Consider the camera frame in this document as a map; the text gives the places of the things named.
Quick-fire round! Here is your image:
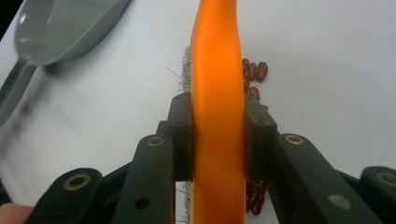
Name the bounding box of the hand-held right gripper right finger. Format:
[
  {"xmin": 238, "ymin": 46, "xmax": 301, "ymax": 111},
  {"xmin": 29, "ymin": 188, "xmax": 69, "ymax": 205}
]
[{"xmin": 243, "ymin": 93, "xmax": 279, "ymax": 183}]

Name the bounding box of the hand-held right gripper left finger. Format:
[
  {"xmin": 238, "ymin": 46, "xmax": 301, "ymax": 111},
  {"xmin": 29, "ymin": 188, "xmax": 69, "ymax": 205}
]
[{"xmin": 156, "ymin": 91, "xmax": 194, "ymax": 183}]

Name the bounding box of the orange brush with grey bristles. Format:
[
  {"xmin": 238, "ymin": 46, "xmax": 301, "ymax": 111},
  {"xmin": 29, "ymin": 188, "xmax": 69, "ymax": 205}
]
[{"xmin": 166, "ymin": 0, "xmax": 248, "ymax": 224}]

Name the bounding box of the pile of red beans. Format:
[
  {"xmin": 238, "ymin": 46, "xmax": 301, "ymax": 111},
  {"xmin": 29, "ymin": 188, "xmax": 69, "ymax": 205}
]
[{"xmin": 242, "ymin": 58, "xmax": 269, "ymax": 217}]

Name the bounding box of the grey dustpan with orange edge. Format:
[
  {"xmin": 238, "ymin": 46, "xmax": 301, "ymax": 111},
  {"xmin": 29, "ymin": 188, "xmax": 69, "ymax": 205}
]
[{"xmin": 0, "ymin": 0, "xmax": 133, "ymax": 126}]

